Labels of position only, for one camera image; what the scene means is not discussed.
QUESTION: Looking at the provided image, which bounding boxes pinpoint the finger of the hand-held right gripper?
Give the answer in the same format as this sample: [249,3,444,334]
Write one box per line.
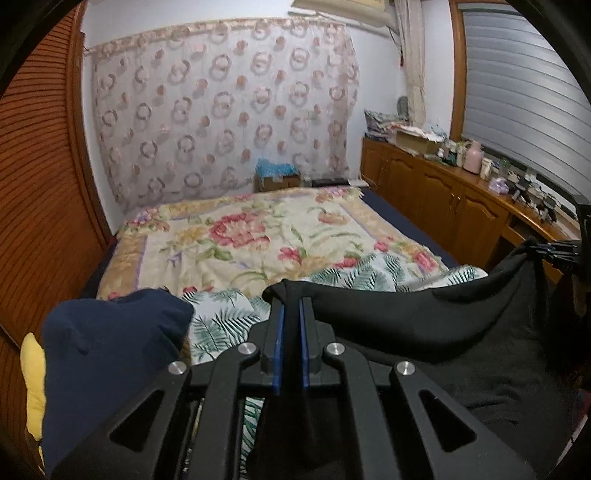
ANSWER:
[526,237,581,256]
[541,253,581,278]

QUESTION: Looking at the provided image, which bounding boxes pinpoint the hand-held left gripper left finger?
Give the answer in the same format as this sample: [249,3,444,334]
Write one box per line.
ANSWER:
[51,295,284,480]

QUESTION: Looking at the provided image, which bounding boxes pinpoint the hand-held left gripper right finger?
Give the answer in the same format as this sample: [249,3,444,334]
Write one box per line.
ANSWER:
[298,295,539,480]

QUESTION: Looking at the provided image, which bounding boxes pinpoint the black printed t-shirt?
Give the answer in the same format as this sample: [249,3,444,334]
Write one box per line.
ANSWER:
[245,237,591,480]

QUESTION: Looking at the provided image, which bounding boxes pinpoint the black mini tripod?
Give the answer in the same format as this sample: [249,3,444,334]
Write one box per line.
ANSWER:
[510,178,532,204]
[540,196,560,225]

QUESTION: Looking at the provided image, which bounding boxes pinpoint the palm leaf print sheet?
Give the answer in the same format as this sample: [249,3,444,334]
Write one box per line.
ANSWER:
[182,251,489,462]

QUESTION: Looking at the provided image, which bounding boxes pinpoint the pink thermos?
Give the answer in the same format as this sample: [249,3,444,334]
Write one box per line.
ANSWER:
[463,141,484,175]

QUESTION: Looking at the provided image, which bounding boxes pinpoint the floral blanket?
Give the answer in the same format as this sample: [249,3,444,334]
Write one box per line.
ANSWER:
[97,185,450,302]

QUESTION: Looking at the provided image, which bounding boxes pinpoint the wooden sideboard cabinet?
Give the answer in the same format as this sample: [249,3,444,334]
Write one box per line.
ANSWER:
[360,136,583,278]

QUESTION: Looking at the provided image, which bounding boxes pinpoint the grey window blind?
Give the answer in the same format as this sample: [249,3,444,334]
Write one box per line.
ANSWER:
[462,7,591,186]

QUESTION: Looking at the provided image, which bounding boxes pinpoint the navy bed sheet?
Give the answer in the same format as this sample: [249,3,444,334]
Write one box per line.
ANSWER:
[360,187,482,269]

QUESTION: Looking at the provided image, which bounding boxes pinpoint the small cardboard box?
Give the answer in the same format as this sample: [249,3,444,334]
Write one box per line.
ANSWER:
[255,174,302,193]

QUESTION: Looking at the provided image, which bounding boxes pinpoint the navy blue garment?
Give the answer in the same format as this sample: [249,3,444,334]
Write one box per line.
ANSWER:
[41,287,195,477]

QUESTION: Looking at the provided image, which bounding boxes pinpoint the open cardboard box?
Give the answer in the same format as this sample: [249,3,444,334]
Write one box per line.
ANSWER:
[396,128,444,156]

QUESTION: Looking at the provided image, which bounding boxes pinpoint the beige window curtain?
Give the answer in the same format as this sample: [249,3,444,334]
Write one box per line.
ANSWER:
[394,0,428,128]

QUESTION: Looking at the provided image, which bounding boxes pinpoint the circle patterned curtain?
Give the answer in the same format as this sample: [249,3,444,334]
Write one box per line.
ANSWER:
[85,17,361,216]

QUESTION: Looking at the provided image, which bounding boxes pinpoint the yellow plush toy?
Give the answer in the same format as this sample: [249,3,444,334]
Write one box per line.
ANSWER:
[21,332,47,463]

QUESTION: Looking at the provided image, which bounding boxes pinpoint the wooden louvered wardrobe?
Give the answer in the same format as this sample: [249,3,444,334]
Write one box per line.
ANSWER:
[0,0,117,480]

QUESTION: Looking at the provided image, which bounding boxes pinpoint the wall air conditioner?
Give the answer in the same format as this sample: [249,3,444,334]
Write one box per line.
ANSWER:
[288,0,398,29]

